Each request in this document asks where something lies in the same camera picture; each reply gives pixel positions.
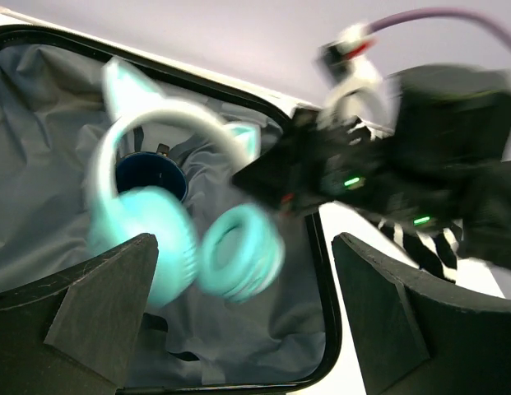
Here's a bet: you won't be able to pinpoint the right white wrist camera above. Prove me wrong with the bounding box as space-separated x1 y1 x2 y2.
317 22 388 128

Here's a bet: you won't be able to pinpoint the zebra print fluffy pouch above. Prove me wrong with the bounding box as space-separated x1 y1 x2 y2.
345 117 464 285

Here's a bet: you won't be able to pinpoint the dark blue mug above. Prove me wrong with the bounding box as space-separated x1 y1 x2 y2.
115 151 188 202

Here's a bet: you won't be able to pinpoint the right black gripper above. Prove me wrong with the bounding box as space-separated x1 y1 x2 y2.
232 107 403 218

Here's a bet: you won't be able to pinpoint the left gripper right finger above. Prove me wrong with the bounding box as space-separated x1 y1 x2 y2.
332 233 511 394

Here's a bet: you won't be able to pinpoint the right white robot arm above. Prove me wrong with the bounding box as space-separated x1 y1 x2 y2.
232 64 511 270

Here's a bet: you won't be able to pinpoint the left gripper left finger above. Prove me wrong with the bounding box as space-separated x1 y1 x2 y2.
0 234 158 395

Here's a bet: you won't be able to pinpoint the teal cat ear headphones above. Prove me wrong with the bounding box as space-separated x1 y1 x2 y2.
86 58 286 309

